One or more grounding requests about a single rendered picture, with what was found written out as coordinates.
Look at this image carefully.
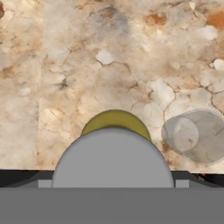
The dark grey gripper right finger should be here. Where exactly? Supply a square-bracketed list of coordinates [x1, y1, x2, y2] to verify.
[171, 171, 219, 189]

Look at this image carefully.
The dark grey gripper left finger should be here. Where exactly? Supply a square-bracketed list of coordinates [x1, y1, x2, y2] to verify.
[11, 171, 54, 189]

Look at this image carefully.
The clear glass cup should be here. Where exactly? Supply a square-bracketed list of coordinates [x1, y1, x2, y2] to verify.
[161, 108, 224, 165]

